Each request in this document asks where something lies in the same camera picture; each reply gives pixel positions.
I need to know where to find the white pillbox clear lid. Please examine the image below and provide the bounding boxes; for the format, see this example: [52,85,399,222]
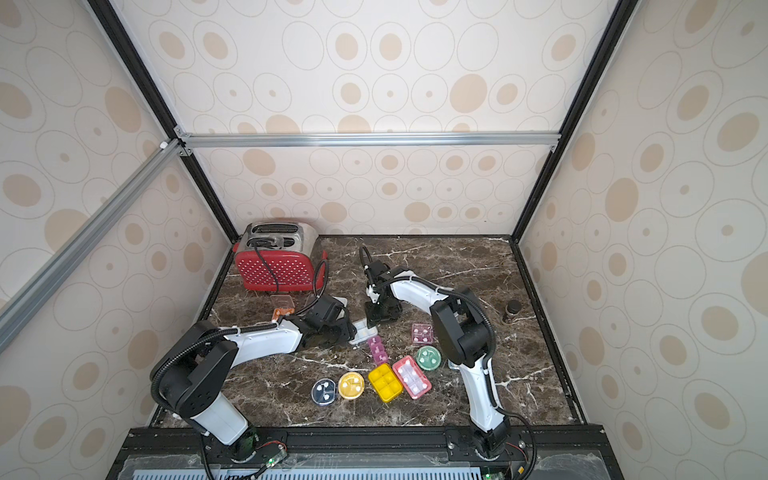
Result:
[349,319,378,345]

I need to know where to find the orange square pillbox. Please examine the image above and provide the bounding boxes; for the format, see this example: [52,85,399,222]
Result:
[270,294,295,322]

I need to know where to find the magenta pillbox clear lid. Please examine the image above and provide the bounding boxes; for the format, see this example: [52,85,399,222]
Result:
[411,323,434,345]

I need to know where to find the green round pillbox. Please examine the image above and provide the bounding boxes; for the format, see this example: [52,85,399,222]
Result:
[416,345,442,371]

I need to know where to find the dark blue round pillbox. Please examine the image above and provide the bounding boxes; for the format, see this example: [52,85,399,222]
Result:
[311,378,337,406]

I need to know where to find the yellow round pillbox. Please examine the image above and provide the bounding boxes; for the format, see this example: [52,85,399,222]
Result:
[338,372,365,400]

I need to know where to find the yellow lidded rectangular pillbox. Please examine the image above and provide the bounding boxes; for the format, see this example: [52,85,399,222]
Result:
[368,363,404,403]

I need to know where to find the red rectangular pillbox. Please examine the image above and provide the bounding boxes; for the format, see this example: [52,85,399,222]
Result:
[392,355,432,400]

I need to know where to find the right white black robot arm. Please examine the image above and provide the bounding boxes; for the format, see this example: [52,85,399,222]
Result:
[359,246,508,458]

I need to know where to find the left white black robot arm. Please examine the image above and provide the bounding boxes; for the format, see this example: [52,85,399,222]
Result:
[150,259,357,446]

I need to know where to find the red and silver toaster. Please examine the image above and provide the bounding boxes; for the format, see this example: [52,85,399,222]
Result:
[232,221,327,294]

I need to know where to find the small dark brown bottle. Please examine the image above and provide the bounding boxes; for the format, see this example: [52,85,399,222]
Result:
[503,299,522,323]

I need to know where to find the black toaster power cord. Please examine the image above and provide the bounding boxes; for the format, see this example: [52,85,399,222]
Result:
[247,236,281,295]

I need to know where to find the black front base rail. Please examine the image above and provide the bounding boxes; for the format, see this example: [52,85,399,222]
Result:
[107,425,623,479]

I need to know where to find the rear aluminium frame rail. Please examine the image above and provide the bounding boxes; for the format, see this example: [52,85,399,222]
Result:
[180,131,561,148]

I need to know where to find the aluminium frame rail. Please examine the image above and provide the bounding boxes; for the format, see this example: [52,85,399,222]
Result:
[1,139,182,350]
[180,131,561,148]

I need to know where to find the left aluminium frame rail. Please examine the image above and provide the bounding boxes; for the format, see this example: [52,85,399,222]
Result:
[1,139,182,350]

